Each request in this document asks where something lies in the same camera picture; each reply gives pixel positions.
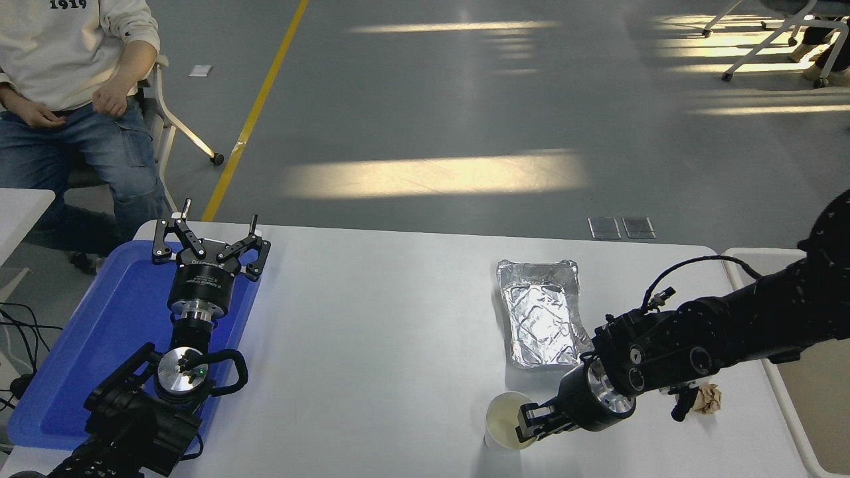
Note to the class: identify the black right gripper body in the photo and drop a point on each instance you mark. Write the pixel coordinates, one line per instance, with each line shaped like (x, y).
(584, 408)

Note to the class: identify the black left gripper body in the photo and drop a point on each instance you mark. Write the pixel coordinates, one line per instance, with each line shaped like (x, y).
(201, 279)

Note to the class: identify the white paper cup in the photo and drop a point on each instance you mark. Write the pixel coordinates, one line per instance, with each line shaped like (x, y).
(501, 415)

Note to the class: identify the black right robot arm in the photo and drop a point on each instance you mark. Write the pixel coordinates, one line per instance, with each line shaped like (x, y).
(730, 332)

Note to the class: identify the seated person's left forearm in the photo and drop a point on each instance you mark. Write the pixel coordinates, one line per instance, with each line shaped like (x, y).
(133, 63)

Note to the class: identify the seated person's right forearm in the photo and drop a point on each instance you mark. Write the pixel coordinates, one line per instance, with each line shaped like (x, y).
(10, 98)

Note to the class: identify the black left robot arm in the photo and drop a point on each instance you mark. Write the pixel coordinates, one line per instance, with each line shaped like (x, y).
(133, 425)

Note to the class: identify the seated person's left hand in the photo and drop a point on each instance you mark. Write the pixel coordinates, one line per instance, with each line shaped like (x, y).
(111, 99)

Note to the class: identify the seated person's right hand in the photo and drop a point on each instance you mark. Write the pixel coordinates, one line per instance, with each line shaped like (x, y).
(36, 116)

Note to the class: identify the silver foil tray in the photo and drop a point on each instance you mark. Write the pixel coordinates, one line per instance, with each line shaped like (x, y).
(541, 312)

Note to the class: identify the blue plastic tray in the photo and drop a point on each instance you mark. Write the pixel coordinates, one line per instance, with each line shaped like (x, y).
(99, 332)

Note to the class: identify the crumpled tan paper ball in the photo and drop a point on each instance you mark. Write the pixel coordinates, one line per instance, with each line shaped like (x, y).
(709, 398)

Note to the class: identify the white side table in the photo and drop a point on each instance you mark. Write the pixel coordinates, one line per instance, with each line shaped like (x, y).
(20, 212)

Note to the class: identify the metal floor socket plate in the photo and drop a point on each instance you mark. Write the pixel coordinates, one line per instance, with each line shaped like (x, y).
(605, 228)
(639, 228)

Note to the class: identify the seated person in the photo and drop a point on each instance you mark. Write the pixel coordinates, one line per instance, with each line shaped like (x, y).
(60, 60)

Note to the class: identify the large pale bin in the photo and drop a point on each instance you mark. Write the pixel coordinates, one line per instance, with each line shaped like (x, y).
(823, 411)

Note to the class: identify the person beside wheeled chair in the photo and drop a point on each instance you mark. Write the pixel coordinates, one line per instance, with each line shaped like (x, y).
(830, 56)

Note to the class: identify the white frame wheeled chair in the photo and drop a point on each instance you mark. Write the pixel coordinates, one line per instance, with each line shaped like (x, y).
(764, 50)

